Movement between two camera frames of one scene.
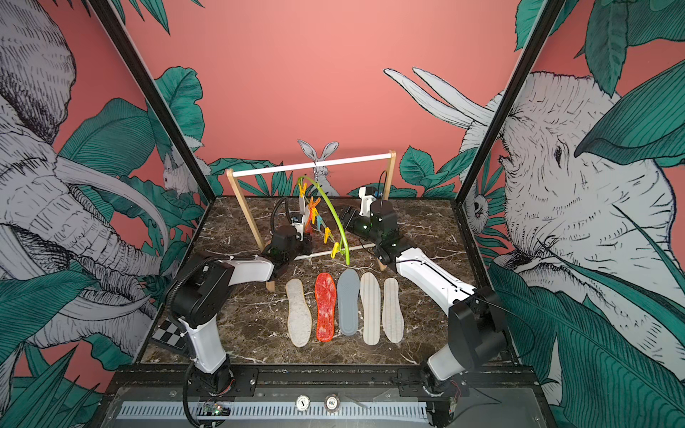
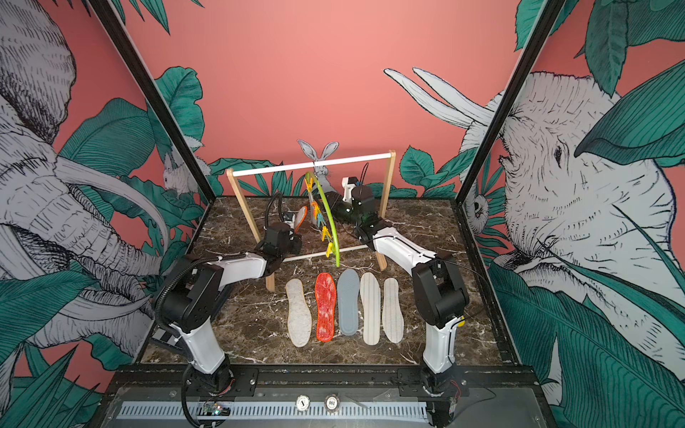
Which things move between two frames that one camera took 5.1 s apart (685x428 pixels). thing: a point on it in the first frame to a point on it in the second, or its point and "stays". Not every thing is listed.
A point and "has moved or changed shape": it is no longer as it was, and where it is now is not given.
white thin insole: [392, 317] stays
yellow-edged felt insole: [300, 321] stays
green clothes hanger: [323, 215] has moved or changed shape
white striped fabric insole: [370, 293] stays
